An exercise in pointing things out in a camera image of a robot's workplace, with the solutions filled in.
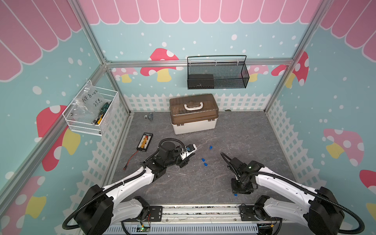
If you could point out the clear plastic zip bag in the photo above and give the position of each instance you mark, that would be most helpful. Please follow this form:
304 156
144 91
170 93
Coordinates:
87 103

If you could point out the green yellow tool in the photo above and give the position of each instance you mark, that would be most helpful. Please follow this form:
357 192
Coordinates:
101 114

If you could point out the black mesh wall basket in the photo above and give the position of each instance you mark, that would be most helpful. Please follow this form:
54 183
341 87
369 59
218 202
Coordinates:
229 71

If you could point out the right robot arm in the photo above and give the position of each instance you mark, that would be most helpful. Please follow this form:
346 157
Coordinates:
316 209

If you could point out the black box in basket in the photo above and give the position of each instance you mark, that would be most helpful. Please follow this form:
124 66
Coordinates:
200 81

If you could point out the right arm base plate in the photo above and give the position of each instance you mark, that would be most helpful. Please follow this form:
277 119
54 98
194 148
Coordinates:
254 213

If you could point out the white wire wall basket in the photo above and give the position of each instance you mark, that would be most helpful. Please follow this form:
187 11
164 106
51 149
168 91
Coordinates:
84 125

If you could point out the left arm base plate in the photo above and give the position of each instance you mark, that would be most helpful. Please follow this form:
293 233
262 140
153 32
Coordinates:
149 214

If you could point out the black board yellow connectors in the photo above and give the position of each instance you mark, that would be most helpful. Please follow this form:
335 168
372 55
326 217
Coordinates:
144 142

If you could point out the small grey metal clamp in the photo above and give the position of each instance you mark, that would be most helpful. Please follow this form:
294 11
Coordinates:
149 116

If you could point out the clear test tube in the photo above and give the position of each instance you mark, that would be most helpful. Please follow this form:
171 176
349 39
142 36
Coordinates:
175 172

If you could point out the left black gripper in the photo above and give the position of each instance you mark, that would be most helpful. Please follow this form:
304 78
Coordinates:
184 163

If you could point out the brown lid storage box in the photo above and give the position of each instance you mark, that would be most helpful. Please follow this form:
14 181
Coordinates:
193 113

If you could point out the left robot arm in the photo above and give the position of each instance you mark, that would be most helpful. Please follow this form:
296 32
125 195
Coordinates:
102 207

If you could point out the small green circuit board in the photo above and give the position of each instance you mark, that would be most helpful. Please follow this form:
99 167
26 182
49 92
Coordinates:
143 229

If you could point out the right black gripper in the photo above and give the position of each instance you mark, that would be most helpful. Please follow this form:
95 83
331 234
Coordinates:
247 191

